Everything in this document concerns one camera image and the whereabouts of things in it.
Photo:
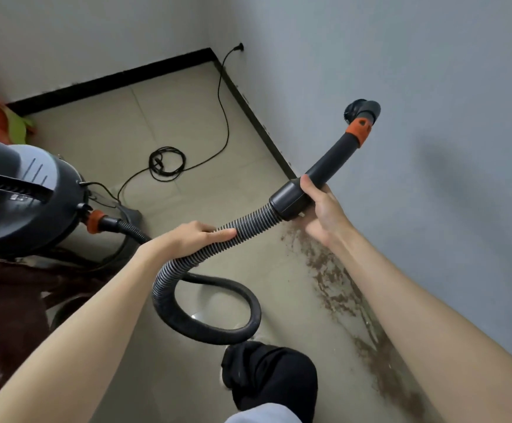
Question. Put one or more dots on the person's left hand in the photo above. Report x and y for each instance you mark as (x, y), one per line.
(190, 240)

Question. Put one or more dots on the person's right hand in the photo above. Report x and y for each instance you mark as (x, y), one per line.
(326, 215)

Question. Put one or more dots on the brown dirt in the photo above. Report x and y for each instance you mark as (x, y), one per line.
(335, 286)

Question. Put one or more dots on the grey vacuum cleaner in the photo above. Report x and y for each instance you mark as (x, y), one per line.
(27, 198)

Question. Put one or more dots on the person's left forearm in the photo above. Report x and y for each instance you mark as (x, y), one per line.
(71, 348)

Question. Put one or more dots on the person's right forearm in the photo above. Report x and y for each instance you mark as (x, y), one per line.
(436, 330)

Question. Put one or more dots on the black trousers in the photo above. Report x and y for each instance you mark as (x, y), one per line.
(273, 374)

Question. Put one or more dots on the black baseboard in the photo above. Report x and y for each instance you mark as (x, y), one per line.
(106, 81)

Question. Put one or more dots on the white shirt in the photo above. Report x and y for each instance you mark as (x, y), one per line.
(265, 414)

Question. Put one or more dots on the green plastic stool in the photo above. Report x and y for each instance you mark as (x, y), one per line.
(18, 127)

